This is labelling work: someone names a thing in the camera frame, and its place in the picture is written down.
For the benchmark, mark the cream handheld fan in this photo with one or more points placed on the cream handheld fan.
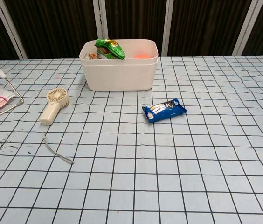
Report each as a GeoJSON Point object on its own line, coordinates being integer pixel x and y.
{"type": "Point", "coordinates": [52, 107]}

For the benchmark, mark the blue cookie packet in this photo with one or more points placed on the blue cookie packet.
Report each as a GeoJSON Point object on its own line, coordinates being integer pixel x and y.
{"type": "Point", "coordinates": [163, 110]}

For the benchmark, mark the white plastic storage bin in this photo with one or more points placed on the white plastic storage bin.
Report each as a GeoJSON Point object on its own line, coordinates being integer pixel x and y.
{"type": "Point", "coordinates": [119, 72]}

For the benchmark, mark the blue checked tablecloth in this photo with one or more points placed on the blue checked tablecloth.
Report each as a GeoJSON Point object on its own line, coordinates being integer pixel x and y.
{"type": "Point", "coordinates": [145, 163]}

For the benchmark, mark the orange round object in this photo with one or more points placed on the orange round object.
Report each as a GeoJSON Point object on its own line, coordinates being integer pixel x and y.
{"type": "Point", "coordinates": [142, 56]}

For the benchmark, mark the green snack bag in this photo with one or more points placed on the green snack bag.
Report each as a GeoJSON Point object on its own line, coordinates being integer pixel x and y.
{"type": "Point", "coordinates": [111, 49]}

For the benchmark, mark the small orange snack packet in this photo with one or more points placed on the small orange snack packet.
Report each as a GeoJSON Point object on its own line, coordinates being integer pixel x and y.
{"type": "Point", "coordinates": [92, 56]}

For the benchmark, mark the white partition frame post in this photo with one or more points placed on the white partition frame post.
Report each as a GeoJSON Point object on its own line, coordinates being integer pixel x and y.
{"type": "Point", "coordinates": [100, 19]}
{"type": "Point", "coordinates": [9, 28]}
{"type": "Point", "coordinates": [245, 28]}
{"type": "Point", "coordinates": [168, 26]}

